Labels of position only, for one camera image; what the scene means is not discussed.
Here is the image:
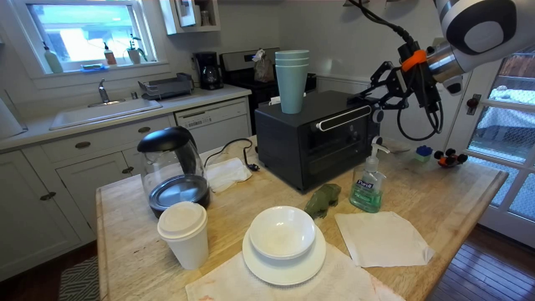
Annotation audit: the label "white soap bottle on sill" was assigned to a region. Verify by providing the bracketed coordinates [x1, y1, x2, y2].
[44, 41, 64, 73]

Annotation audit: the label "stacked teal plastic cups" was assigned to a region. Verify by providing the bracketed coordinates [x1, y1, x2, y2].
[275, 50, 310, 113]

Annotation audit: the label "white bowl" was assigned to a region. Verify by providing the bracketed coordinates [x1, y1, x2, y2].
[250, 205, 317, 260]

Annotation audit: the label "red bottle on sill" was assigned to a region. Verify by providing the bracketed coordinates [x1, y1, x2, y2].
[104, 41, 118, 66]

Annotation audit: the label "green spray bottle on sill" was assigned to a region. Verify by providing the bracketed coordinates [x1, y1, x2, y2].
[128, 34, 148, 65]

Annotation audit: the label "white paper coffee cup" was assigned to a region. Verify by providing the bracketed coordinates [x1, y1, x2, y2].
[158, 202, 210, 269]

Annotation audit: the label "black glass electric kettle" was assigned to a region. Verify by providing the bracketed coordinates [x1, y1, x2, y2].
[138, 125, 211, 217]

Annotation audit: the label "blue and green small cup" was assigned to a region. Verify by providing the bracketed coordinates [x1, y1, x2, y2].
[417, 145, 434, 162]

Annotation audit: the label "black coffee maker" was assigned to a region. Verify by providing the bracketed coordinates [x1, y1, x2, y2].
[195, 51, 223, 90]

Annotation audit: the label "black oven power cord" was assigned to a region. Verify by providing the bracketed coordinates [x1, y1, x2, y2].
[201, 135, 261, 173]

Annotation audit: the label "blue sponge on sill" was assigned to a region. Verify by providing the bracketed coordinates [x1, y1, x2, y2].
[81, 63, 109, 73]

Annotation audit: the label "white cloth by kettle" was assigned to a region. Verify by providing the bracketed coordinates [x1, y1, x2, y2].
[206, 158, 251, 193]

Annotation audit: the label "white sink basin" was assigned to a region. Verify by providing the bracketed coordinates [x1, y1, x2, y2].
[51, 98, 161, 128]

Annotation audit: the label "white dishwasher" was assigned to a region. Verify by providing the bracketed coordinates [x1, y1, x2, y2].
[175, 96, 251, 152]

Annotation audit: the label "kitchen sink faucet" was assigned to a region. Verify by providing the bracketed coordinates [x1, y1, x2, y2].
[89, 78, 124, 106]

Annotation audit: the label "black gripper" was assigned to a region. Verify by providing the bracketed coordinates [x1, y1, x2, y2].
[358, 41, 440, 111]

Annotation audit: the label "black stainless kitchen stove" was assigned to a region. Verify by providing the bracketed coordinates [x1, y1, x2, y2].
[220, 46, 320, 135]

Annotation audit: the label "white plate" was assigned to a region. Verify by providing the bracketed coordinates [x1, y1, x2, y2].
[243, 230, 327, 285]

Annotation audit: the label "large white paper towel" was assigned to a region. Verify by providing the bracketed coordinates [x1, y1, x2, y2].
[186, 245, 405, 301]

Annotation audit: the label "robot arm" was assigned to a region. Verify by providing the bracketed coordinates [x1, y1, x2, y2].
[350, 0, 535, 111]

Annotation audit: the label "green hand soap bottle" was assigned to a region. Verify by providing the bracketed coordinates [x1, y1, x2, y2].
[350, 135, 389, 212]

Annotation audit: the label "dish drying rack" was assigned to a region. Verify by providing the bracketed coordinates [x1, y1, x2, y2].
[139, 71, 195, 100]

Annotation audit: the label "wall shelf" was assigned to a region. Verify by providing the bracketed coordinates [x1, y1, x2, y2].
[159, 0, 221, 34]

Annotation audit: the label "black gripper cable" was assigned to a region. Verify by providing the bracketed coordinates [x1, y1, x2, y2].
[348, 0, 447, 141]

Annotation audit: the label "white base cabinets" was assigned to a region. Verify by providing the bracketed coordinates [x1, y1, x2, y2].
[0, 108, 180, 279]

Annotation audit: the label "brown paper bag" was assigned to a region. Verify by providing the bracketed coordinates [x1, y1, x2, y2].
[253, 48, 275, 81]

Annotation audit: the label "black toaster oven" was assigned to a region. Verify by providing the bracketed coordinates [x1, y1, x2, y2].
[256, 90, 380, 192]

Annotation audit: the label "white folded napkin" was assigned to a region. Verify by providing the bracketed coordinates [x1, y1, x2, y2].
[337, 212, 435, 267]

